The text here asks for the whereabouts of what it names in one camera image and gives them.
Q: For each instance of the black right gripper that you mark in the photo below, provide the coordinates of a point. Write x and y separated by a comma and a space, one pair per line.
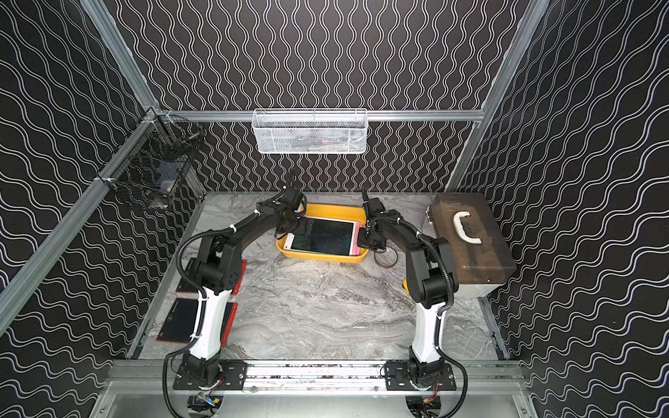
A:
363, 244

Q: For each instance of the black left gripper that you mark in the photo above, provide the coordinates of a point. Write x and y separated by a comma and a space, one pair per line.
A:
292, 226

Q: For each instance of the white writing tablet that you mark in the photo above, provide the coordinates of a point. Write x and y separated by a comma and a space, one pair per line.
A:
324, 236

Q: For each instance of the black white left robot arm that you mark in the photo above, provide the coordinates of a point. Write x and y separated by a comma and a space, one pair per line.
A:
216, 272

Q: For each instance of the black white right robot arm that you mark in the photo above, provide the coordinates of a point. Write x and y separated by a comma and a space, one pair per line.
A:
430, 280

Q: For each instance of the yellow plastic storage tray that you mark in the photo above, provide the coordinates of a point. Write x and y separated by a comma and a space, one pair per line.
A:
329, 211

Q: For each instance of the white toolbox brown lid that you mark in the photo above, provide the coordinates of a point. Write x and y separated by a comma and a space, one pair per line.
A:
483, 261

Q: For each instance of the white wire mesh basket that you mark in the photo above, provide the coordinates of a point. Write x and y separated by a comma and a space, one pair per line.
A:
311, 130

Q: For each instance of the black wire mesh basket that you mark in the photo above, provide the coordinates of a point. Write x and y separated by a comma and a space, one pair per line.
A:
156, 168

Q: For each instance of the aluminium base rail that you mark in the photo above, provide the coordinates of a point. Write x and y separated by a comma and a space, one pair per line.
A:
352, 378

